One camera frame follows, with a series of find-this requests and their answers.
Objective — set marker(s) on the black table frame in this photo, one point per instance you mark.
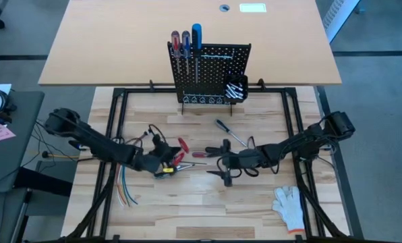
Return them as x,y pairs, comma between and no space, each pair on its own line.
143,90

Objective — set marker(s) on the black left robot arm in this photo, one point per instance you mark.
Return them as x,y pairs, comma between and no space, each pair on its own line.
93,141

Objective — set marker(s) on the yellow tape label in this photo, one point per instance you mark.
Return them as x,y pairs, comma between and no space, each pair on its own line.
168,170

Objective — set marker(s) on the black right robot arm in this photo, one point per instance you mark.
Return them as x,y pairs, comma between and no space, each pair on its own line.
305,140

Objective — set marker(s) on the white work glove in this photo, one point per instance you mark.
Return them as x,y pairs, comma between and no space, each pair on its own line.
288,209

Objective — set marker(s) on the black metal pegboard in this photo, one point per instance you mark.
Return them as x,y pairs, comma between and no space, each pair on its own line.
214,71

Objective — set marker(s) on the white desk plate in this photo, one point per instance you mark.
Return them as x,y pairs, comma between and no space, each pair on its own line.
253,7

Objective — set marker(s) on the grey side cabinet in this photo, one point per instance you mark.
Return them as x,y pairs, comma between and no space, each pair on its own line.
15,158

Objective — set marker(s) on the black pegboard bin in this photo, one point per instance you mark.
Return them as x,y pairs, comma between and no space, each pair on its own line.
236,78

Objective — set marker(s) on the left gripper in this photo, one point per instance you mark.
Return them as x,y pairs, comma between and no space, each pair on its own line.
152,160

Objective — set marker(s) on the thin black hex key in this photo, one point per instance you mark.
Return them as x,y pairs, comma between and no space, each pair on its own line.
197,163

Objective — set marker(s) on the chrome socket extension bar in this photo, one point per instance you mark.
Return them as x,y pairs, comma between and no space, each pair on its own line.
238,88
240,95

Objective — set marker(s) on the small grey black screwdriver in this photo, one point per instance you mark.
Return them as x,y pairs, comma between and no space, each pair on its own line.
223,125

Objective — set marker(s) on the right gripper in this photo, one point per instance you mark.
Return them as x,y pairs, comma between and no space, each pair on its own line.
245,159

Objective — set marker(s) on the long chrome deep socket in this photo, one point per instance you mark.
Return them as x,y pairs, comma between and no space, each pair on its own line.
231,94

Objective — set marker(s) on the light wooden desk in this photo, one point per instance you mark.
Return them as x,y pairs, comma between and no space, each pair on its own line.
103,40

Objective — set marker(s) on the white perforated panel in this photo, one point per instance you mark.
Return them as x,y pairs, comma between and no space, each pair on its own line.
339,17

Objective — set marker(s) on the pink sticky note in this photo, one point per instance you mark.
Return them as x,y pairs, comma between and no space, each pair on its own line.
0,132

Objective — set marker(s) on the round desk grommet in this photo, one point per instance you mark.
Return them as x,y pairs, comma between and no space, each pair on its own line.
224,8

